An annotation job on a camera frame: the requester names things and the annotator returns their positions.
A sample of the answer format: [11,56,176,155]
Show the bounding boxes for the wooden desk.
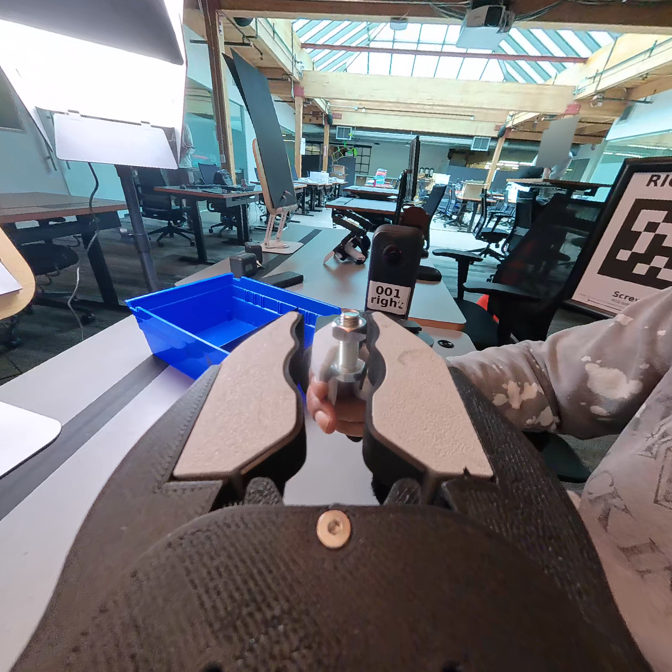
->
[0,192,127,310]
[156,184,263,263]

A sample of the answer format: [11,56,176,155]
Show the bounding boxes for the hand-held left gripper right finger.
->
[360,311,494,502]

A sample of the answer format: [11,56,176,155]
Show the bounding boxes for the black and white device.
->
[331,216,375,263]

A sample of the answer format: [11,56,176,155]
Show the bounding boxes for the black mesh office chair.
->
[433,195,589,349]

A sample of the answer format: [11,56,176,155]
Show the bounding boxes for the silver hex bolt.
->
[331,311,367,406]

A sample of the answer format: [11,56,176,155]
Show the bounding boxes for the instruction sheet stand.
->
[0,226,62,478]

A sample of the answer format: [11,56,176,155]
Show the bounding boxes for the person's right hand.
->
[307,376,368,438]

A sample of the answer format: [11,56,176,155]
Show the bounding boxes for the wooden board stand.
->
[252,137,306,256]

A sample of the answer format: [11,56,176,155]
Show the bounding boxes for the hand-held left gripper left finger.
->
[171,311,310,497]

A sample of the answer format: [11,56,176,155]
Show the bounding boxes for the framed marker sign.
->
[562,158,672,318]

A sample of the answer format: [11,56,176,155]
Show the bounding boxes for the blue plastic bin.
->
[126,273,342,381]

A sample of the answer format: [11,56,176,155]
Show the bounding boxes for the black flat panel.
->
[223,51,299,211]

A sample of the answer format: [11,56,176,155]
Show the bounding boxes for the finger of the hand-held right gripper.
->
[309,334,333,387]

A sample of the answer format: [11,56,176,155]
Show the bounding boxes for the black computer monitor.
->
[408,135,423,207]

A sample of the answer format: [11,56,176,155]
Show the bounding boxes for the silver hex nut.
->
[331,322,368,355]

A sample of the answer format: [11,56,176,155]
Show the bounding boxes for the ceiling projector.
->
[457,0,515,49]

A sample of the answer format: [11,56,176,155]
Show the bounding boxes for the person's right forearm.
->
[447,286,672,442]

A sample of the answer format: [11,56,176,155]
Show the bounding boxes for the small black box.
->
[229,250,263,277]

